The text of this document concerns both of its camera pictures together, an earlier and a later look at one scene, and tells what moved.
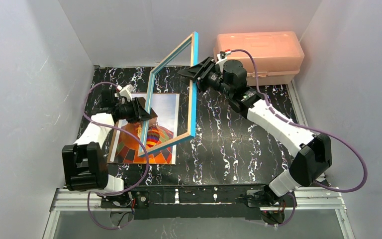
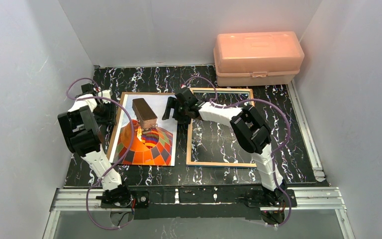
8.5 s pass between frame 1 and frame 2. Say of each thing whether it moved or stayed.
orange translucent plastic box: stayed
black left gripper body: moved
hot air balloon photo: stayed
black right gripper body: moved
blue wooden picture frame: moved
